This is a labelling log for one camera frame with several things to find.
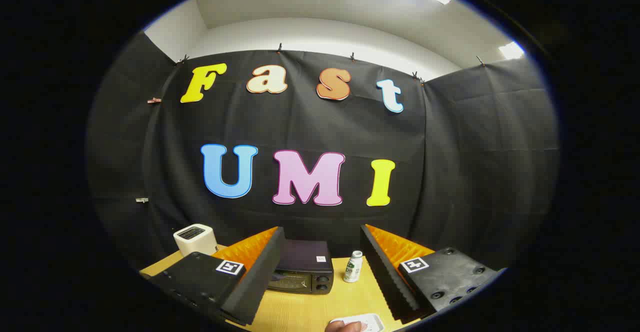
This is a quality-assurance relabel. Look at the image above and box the row of dark backdrop clips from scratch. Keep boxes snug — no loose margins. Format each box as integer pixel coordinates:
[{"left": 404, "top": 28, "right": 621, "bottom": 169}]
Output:
[{"left": 175, "top": 42, "right": 487, "bottom": 87}]

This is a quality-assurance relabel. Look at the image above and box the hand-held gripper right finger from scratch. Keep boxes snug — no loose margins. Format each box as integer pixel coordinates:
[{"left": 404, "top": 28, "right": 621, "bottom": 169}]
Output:
[{"left": 360, "top": 223, "right": 507, "bottom": 324}]

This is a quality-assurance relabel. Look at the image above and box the white bottle green label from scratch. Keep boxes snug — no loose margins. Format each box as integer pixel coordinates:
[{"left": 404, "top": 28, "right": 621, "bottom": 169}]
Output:
[{"left": 343, "top": 250, "right": 364, "bottom": 284}]

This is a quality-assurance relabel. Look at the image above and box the white box appliance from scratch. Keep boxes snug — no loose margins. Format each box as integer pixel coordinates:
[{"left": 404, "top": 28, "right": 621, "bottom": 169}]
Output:
[{"left": 173, "top": 223, "right": 219, "bottom": 258}]

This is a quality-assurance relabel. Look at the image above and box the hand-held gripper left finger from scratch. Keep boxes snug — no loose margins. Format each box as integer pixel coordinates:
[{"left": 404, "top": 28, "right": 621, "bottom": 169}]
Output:
[{"left": 147, "top": 226, "right": 287, "bottom": 327}]

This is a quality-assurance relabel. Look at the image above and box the black toaster oven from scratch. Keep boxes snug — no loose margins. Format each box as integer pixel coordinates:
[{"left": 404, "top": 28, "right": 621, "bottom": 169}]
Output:
[{"left": 267, "top": 239, "right": 335, "bottom": 295}]

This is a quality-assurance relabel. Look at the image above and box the white square plate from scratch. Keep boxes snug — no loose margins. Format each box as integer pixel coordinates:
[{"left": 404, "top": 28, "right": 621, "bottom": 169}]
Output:
[{"left": 329, "top": 313, "right": 385, "bottom": 332}]

